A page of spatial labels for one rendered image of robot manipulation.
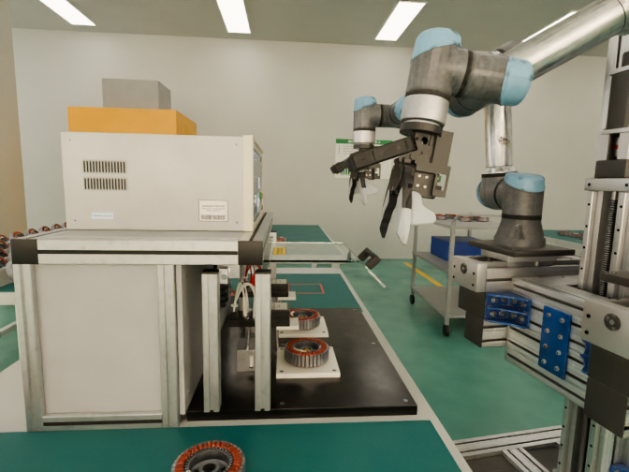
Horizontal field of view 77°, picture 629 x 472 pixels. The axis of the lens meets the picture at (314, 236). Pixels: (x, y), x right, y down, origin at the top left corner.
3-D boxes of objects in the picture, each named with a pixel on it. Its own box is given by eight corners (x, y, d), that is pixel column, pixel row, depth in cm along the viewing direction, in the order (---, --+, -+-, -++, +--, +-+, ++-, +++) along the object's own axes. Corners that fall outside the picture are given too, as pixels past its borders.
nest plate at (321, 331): (323, 319, 132) (323, 316, 132) (328, 337, 117) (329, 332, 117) (278, 319, 131) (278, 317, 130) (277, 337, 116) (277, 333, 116)
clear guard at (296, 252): (363, 264, 107) (363, 243, 107) (386, 287, 84) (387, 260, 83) (241, 263, 105) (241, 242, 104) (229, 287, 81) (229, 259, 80)
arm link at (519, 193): (515, 215, 121) (519, 170, 120) (491, 212, 135) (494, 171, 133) (551, 215, 123) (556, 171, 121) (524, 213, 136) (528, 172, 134)
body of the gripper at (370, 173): (380, 181, 132) (382, 144, 131) (356, 181, 131) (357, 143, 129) (372, 181, 140) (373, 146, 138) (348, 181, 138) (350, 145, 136)
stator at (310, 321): (319, 318, 129) (319, 307, 129) (320, 331, 118) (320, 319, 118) (285, 317, 129) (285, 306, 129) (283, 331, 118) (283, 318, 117)
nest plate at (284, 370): (332, 350, 108) (332, 346, 108) (340, 377, 93) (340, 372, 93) (277, 351, 107) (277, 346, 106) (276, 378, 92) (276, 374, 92)
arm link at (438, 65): (474, 28, 62) (420, 20, 62) (460, 98, 63) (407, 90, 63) (459, 50, 70) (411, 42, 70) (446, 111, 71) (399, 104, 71)
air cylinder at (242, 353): (259, 357, 103) (259, 337, 102) (257, 371, 95) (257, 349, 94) (240, 358, 102) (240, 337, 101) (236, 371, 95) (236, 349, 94)
